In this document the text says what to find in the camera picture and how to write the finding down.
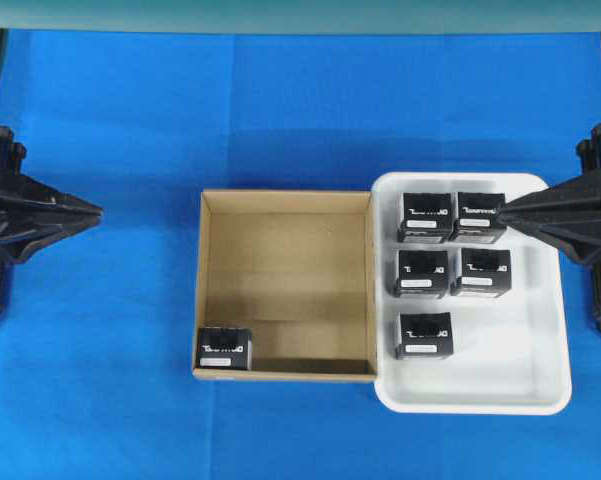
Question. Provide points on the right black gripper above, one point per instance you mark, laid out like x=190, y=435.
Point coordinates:
x=578, y=232

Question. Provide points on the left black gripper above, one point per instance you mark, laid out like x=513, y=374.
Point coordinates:
x=27, y=219

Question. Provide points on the black Dynamixel box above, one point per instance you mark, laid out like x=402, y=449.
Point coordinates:
x=225, y=348

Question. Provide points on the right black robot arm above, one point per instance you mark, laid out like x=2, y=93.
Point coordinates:
x=589, y=153

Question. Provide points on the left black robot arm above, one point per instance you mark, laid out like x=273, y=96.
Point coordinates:
x=12, y=154

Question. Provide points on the black box tray top-right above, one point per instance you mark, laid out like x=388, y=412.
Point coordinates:
x=476, y=218

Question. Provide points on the black box tray middle-right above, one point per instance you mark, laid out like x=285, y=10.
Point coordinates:
x=481, y=273

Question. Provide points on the black box tray top-left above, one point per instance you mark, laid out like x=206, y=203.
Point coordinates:
x=424, y=218

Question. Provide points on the black box tray middle-left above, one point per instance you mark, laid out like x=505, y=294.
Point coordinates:
x=421, y=273

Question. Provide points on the black box tray bottom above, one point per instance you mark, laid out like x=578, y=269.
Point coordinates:
x=423, y=336

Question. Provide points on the brown cardboard box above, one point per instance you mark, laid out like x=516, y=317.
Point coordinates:
x=298, y=269

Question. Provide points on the white plastic tray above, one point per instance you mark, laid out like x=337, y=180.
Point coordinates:
x=510, y=353

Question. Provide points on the blue table cloth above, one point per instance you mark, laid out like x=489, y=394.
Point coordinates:
x=95, y=343

